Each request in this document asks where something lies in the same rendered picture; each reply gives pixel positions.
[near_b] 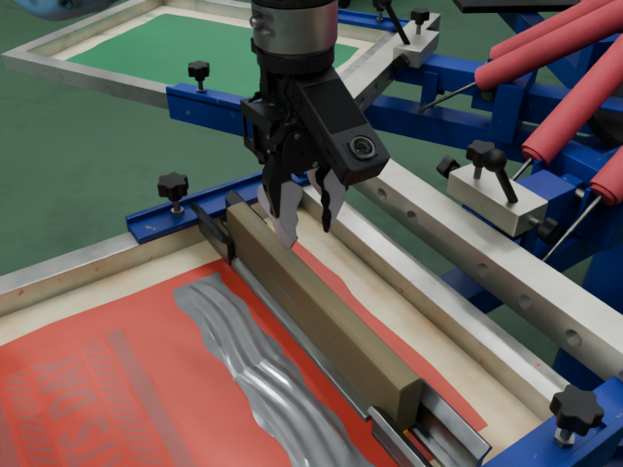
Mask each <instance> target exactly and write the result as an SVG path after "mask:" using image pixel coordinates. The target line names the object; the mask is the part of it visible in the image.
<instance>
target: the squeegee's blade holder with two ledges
mask: <svg viewBox="0 0 623 467"><path fill-rule="evenodd" d="M232 267H233V268H234V269H235V271H236V272H237V273H238V274H239V276H240V277H241V278H242V279H243V280H244V281H245V283H246V284H247V285H248V286H249V288H250V289H251V290H252V291H253V292H254V293H255V295H256V296H257V297H258V298H259V299H260V300H261V302H262V303H263V304H264V305H265V307H266V308H267V309H268V310H269V311H270V312H271V313H272V315H273V316H274V317H275V318H276V319H277V320H278V321H279V322H280V323H281V325H282V326H283V327H284V328H285V329H286V331H287V332H288V333H289V334H290V335H291V337H292V338H293V339H294V340H295V341H296V342H297V344H298V345H299V346H300V347H301V349H302V350H303V351H304V352H305V353H306V354H307V356H308V357H309V358H310V359H311V361H312V362H313V363H314V364H315V365H316V366H317V368H318V369H319V370H320V371H321V372H322V373H323V375H324V376H325V377H326V378H327V380H328V381H329V382H330V383H331V384H332V385H333V387H334V388H335V389H336V390H337V392H338V393H339V394H340V395H341V396H342V397H343V398H344V399H345V400H346V401H347V402H348V403H349V405H350V406H351V407H352V408H353V410H354V411H355V412H356V413H357V414H358V415H359V417H360V418H361V419H362V420H363V421H364V422H365V423H367V422H369V421H370V420H372V419H373V417H372V416H371V415H370V414H369V413H368V412H367V410H368V408H369V407H370V405H369V404H368V403H367V402H366V401H365V399H364V398H363V397H362V396H361V395H360V394H359V392H358V391H357V390H356V389H355V388H354V387H353V386H352V384H351V383H350V382H349V381H348V380H347V379H346V378H345V376H344V375H343V374H342V373H341V372H340V371H339V370H338V368H337V367H336V366H335V365H334V364H333V363H332V361H331V360H330V359H329V358H328V357H327V356H326V355H325V354H324V353H323V351H322V350H321V349H320V348H318V346H317V345H316V344H315V343H314V342H313V341H312V339H311V338H310V337H309V336H308V335H307V334H306V333H305V331H304V330H303V329H302V328H301V327H300V326H299V325H298V323H297V322H296V321H295V320H294V319H293V318H292V317H291V315H290V314H289V313H288V312H287V311H286V310H285V308H284V307H283V306H282V305H281V304H280V303H279V302H278V301H277V299H276V298H275V297H274V296H273V295H272V294H271V292H270V291H269V290H268V289H267V288H266V287H265V286H264V284H263V283H262V282H261V281H260V280H259V279H258V278H257V276H256V275H255V274H254V273H253V272H252V271H251V270H250V268H249V267H248V266H247V265H246V264H245V263H244V261H243V260H242V259H241V258H237V259H233V260H232Z"/></svg>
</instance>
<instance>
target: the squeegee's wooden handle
mask: <svg viewBox="0 0 623 467"><path fill-rule="evenodd" d="M226 217H227V226H228V234H229V238H230V240H231V241H232V248H233V255H234V256H235V257H236V258H241V259H242V260H243V261H244V263H245V264H246V265H247V266H248V267H249V268H250V270H251V271H252V272H253V273H254V274H255V275H256V276H257V278H258V279H259V280H260V281H261V282H262V283H263V284H264V286H265V287H266V288H267V289H268V290H269V291H270V292H271V294H272V295H273V296H274V297H275V298H276V299H277V301H278V302H279V303H280V304H281V305H282V306H283V307H284V308H285V310H286V311H287V312H288V313H289V314H290V315H291V317H292V318H293V319H294V320H295V321H296V322H297V323H298V325H299V326H300V327H301V328H302V329H303V330H304V331H305V333H306V334H307V335H308V336H309V337H310V338H311V340H312V341H313V342H314V343H315V344H316V345H317V346H318V348H320V349H321V350H322V351H323V353H324V354H325V355H326V356H327V357H328V358H329V359H330V360H331V361H332V363H333V364H334V365H335V366H336V367H337V368H338V370H339V371H340V372H341V373H342V374H343V375H344V376H345V378H346V379H347V380H348V381H349V382H350V383H351V384H352V386H353V387H354V388H355V389H356V390H357V391H358V392H359V394H360V395H361V396H362V397H363V398H364V399H365V401H366V402H367V403H368V404H369V405H370V406H371V405H374V406H377V407H380V408H381V409H382V410H383V411H384V412H385V414H386V415H387V416H388V417H389V418H390V419H391V420H392V422H394V423H395V424H396V425H397V426H398V427H399V428H400V430H401V431H402V432H403V431H405V430H406V429H408V428H410V427H411V426H413V425H414V424H415V421H416V416H417V411H418V405H419V399H420V394H421V389H422V379H421V378H420V377H419V376H418V375H417V374H416V373H415V372H414V371H413V370H412V369H411V368H410V367H409V366H408V365H407V364H406V363H405V362H404V361H403V360H402V359H401V358H400V357H399V356H398V355H397V354H396V353H395V352H394V351H393V350H392V349H391V348H390V347H389V346H388V345H387V344H386V343H385V342H384V341H383V340H382V339H381V338H380V337H379V336H378V335H377V334H376V333H375V332H374V331H373V330H372V329H371V328H370V327H369V326H368V325H367V324H366V323H365V322H364V321H363V320H362V319H361V318H360V317H359V316H358V315H357V314H356V313H355V312H354V311H353V310H352V309H351V308H350V307H349V306H348V305H347V304H346V303H345V302H344V301H343V300H342V299H341V298H340V297H339V296H338V295H337V294H336V293H335V292H334V291H333V290H332V289H331V288H330V287H329V286H328V285H327V284H326V283H325V282H324V281H323V280H322V279H321V278H320V277H319V276H318V275H317V274H316V273H315V272H314V271H313V270H312V269H311V268H310V267H309V266H308V265H307V264H306V263H305V262H304V261H303V260H302V259H301V258H300V257H299V256H298V255H297V254H296V253H295V252H294V251H293V250H292V249H291V248H289V249H286V248H285V246H284V245H283V244H282V243H281V242H280V240H279V239H278V237H277V235H276V233H275V232H274V231H273V230H272V229H271V228H270V227H269V226H268V225H267V224H266V223H265V222H264V221H263V220H262V219H261V218H260V217H259V216H258V215H257V214H256V213H255V212H254V211H253V210H252V209H251V208H250V207H249V206H248V205H247V204H246V203H245V202H240V203H238V204H235V205H232V206H230V207H229V208H228V209H227V210H226Z"/></svg>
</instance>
